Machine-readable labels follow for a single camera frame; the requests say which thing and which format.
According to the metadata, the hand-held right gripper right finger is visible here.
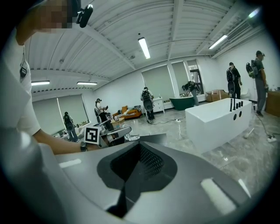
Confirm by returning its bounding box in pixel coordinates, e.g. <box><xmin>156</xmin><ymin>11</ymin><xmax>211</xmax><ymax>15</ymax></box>
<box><xmin>123</xmin><ymin>142</ymin><xmax>177</xmax><ymax>218</ymax></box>

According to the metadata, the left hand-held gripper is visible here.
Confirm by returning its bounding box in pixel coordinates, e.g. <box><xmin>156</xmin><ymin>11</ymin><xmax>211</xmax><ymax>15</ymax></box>
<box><xmin>84</xmin><ymin>125</ymin><xmax>132</xmax><ymax>147</ymax></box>

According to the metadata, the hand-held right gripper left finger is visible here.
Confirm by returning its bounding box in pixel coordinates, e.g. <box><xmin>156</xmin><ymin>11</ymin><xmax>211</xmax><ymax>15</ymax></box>
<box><xmin>97</xmin><ymin>142</ymin><xmax>140</xmax><ymax>218</ymax></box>

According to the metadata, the person's left forearm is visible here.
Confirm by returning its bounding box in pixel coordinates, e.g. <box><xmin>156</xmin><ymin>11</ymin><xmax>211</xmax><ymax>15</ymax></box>
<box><xmin>32</xmin><ymin>129</ymin><xmax>101</xmax><ymax>155</ymax></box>

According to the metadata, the black flat panel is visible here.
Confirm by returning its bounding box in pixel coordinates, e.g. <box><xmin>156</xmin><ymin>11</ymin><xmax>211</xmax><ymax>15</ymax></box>
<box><xmin>139</xmin><ymin>133</ymin><xmax>168</xmax><ymax>145</ymax></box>

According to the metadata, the clear glass cup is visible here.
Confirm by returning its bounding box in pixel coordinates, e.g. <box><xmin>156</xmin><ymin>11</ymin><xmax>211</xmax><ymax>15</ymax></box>
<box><xmin>124</xmin><ymin>132</ymin><xmax>141</xmax><ymax>142</ymax></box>

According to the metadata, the orange sofa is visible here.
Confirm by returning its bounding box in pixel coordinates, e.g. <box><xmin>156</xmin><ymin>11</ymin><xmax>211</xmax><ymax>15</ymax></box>
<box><xmin>112</xmin><ymin>105</ymin><xmax>143</xmax><ymax>120</ymax></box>

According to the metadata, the grey roller window blind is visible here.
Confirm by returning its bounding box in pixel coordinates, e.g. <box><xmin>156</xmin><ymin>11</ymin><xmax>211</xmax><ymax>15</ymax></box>
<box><xmin>32</xmin><ymin>94</ymin><xmax>90</xmax><ymax>135</ymax></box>
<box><xmin>141</xmin><ymin>64</ymin><xmax>176</xmax><ymax>102</ymax></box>
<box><xmin>171</xmin><ymin>61</ymin><xmax>190</xmax><ymax>88</ymax></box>

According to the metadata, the white drawer cabinet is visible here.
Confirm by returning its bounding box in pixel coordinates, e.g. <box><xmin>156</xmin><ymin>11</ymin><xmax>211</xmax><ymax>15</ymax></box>
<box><xmin>151</xmin><ymin>97</ymin><xmax>165</xmax><ymax>114</ymax></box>

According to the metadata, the green oval bathtub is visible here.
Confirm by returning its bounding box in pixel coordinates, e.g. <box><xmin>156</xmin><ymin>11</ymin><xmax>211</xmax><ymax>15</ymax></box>
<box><xmin>169</xmin><ymin>96</ymin><xmax>195</xmax><ymax>111</ymax></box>

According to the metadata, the white rectangular bathtub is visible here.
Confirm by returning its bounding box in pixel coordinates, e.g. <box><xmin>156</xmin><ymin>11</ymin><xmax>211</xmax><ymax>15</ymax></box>
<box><xmin>185</xmin><ymin>98</ymin><xmax>252</xmax><ymax>154</ymax></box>

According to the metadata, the person's white shirt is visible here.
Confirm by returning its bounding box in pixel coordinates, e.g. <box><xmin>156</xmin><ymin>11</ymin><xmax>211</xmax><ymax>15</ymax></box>
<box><xmin>0</xmin><ymin>28</ymin><xmax>66</xmax><ymax>224</ymax></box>

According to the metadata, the cardboard box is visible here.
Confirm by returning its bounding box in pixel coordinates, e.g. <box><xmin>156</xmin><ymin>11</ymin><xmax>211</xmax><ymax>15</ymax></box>
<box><xmin>205</xmin><ymin>89</ymin><xmax>230</xmax><ymax>102</ymax></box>

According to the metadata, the black bathtub faucet set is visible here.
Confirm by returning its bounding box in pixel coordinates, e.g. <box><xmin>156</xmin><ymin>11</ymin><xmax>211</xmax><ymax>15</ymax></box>
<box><xmin>229</xmin><ymin>98</ymin><xmax>244</xmax><ymax>112</ymax></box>

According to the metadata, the person's head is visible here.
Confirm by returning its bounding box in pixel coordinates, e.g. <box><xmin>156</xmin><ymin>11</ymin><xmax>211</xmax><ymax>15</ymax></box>
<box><xmin>15</xmin><ymin>0</ymin><xmax>82</xmax><ymax>46</ymax></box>

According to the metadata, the wooden cabinet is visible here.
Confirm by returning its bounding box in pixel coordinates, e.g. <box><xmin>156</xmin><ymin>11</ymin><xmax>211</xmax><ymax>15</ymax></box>
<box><xmin>265</xmin><ymin>90</ymin><xmax>280</xmax><ymax>118</ymax></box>

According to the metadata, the black head-worn camera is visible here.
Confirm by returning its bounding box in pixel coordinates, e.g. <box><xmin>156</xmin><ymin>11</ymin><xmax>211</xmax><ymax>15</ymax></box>
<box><xmin>75</xmin><ymin>3</ymin><xmax>94</xmax><ymax>28</ymax></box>

